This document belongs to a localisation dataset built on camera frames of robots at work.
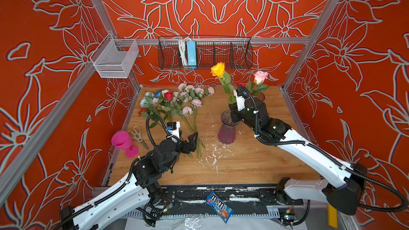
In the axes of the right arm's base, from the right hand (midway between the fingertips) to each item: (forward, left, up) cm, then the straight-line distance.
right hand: (231, 101), depth 73 cm
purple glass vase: (-4, 0, -23) cm, 23 cm away
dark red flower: (+14, +54, -25) cm, 61 cm away
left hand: (-12, +19, -8) cm, 24 cm away
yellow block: (-40, -45, -31) cm, 67 cm away
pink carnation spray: (+25, +27, -27) cm, 45 cm away
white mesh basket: (+32, +67, +3) cm, 74 cm away
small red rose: (+8, -5, +4) cm, 10 cm away
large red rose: (+20, +36, -18) cm, 45 cm away
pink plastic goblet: (-12, +55, -17) cm, 59 cm away
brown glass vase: (+12, -19, -10) cm, 25 cm away
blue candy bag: (-39, +4, -29) cm, 49 cm away
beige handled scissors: (-2, +55, -29) cm, 62 cm away
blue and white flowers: (+19, +47, -25) cm, 56 cm away
